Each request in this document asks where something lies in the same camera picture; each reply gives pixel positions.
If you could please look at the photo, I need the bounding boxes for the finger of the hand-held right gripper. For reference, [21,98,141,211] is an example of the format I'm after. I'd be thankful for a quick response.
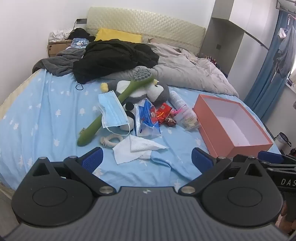
[257,150,296,166]

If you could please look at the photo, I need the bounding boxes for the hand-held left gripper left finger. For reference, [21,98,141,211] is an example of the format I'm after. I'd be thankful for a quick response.
[23,147,117,195]

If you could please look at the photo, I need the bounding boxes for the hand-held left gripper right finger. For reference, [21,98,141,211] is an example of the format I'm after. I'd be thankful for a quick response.
[180,147,274,195]

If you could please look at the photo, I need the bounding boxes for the orange cardboard box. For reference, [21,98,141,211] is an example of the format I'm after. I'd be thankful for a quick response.
[193,94,274,158]

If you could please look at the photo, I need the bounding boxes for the dark red candy packet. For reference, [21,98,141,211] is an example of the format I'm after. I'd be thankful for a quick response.
[165,115,177,127]

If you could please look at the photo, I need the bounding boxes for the panda plush toy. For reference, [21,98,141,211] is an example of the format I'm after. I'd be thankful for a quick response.
[109,102,137,137]

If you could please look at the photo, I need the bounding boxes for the small waste basket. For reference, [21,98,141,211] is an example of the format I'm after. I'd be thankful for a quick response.
[275,132,292,149]

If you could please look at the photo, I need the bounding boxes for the green plush toothbrush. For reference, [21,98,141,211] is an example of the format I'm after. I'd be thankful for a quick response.
[77,65,155,147]

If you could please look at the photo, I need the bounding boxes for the white paper tissue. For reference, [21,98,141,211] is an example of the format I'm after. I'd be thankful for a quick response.
[112,135,169,165]

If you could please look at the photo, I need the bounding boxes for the clear plastic bag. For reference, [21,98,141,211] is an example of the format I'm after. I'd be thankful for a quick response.
[176,109,201,131]

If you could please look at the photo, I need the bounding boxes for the blue face mask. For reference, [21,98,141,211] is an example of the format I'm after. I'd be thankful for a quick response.
[98,90,130,136]

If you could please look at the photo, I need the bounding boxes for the blue and white plastic packet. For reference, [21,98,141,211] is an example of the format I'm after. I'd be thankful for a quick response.
[134,97,162,140]

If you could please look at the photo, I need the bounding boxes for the red snack packet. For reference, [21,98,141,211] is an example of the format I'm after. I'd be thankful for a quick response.
[155,103,173,125]

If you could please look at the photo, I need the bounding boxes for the white bottle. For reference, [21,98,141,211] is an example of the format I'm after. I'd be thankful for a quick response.
[169,90,197,119]

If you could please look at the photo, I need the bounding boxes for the bed with blue sheet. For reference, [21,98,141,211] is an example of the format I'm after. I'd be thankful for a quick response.
[0,68,284,189]

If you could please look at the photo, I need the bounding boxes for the blue curtain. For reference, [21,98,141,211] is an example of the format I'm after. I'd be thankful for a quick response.
[244,10,292,120]

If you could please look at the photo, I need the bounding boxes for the grey penguin plush toy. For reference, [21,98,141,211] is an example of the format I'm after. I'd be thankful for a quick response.
[100,79,171,108]

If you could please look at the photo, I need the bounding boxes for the light grey duvet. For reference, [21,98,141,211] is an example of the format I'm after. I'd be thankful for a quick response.
[92,42,240,98]

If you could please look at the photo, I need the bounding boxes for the black garment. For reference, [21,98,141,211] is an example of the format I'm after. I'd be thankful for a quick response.
[73,39,160,84]

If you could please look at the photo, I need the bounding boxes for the dark grey blanket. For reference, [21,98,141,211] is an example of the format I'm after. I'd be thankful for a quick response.
[32,47,87,77]

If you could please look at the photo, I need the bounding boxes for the hanging grey-blue clothes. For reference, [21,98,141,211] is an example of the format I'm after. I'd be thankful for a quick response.
[273,27,296,79]

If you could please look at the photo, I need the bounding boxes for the blue patterned item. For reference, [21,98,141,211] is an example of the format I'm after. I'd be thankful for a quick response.
[67,38,90,49]

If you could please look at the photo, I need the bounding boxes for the yellow pillow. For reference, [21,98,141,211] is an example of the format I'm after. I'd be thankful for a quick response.
[94,28,143,43]

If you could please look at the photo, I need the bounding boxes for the grey wardrobe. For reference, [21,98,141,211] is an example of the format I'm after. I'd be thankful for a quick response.
[200,0,270,78]

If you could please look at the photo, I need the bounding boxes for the white crumpled cloth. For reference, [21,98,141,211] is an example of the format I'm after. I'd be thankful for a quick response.
[48,29,75,42]

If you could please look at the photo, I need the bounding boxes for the cream quilted headboard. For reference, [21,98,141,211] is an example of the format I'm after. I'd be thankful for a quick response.
[86,6,207,56]

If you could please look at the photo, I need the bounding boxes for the white rope ring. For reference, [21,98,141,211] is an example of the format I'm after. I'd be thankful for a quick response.
[100,134,125,148]

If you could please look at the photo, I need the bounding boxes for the black cable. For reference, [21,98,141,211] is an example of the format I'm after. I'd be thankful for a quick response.
[67,20,78,40]

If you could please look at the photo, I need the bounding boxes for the clothes rail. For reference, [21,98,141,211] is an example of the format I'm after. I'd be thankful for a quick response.
[276,0,296,12]

